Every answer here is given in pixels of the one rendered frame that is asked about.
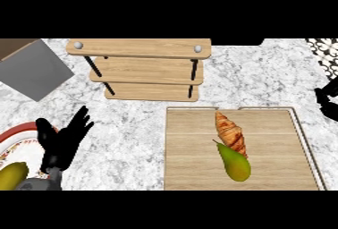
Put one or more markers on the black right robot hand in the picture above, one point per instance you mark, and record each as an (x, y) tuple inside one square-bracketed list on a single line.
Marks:
[(330, 98)]

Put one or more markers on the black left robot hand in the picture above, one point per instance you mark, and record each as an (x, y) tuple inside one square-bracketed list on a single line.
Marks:
[(61, 143)]

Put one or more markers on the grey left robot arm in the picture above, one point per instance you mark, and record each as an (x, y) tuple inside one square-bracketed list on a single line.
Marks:
[(44, 182)]

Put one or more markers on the golden brown croissant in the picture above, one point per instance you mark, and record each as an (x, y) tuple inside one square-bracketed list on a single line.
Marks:
[(231, 133)]

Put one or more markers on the wooden tray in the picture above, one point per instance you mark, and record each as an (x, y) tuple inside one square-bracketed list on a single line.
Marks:
[(238, 149)]

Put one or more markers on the wooden tiered shelf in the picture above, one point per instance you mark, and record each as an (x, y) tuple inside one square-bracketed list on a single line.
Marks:
[(145, 67)]

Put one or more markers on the red rimmed white plate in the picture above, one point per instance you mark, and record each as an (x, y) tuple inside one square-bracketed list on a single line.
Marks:
[(23, 146)]

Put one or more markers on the black white patterned object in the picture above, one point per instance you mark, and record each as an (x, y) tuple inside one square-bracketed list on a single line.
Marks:
[(326, 53)]

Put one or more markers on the yellow green mango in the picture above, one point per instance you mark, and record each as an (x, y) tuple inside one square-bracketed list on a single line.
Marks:
[(13, 176)]

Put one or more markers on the grey flat box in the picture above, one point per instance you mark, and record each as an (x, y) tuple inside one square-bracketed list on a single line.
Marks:
[(33, 71)]

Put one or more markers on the green pear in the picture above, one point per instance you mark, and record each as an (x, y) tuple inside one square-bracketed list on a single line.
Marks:
[(236, 164)]

